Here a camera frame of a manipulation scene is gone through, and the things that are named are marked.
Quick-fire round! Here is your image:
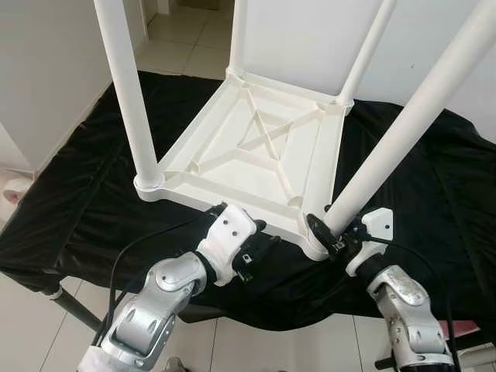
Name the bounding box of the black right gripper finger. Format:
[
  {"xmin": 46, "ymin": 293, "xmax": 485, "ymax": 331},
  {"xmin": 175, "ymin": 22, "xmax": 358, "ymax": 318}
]
[{"xmin": 306, "ymin": 213, "xmax": 342, "ymax": 253}]

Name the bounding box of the white plastic table top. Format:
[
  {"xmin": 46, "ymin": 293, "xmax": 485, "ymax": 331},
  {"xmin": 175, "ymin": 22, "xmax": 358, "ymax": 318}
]
[{"xmin": 133, "ymin": 68, "xmax": 355, "ymax": 260}]

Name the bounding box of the white plastic table leg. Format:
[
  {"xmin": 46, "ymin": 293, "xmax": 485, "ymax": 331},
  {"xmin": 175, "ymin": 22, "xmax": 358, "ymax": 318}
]
[
  {"xmin": 335, "ymin": 0, "xmax": 398, "ymax": 105},
  {"xmin": 93, "ymin": 0, "xmax": 165, "ymax": 191},
  {"xmin": 322, "ymin": 0, "xmax": 496, "ymax": 235},
  {"xmin": 227, "ymin": 0, "xmax": 249, "ymax": 78}
]

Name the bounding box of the pink stool seat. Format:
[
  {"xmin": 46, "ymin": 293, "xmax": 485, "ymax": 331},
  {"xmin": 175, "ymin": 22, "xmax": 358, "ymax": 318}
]
[{"xmin": 446, "ymin": 318, "xmax": 481, "ymax": 336}]

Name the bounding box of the black metal bar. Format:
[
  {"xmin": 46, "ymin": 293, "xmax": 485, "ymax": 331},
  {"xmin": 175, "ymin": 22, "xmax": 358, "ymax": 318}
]
[{"xmin": 374, "ymin": 329, "xmax": 496, "ymax": 370}]

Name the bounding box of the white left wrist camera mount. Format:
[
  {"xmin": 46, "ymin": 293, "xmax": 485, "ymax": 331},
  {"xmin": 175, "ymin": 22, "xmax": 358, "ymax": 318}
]
[{"xmin": 198, "ymin": 204, "xmax": 259, "ymax": 288}]

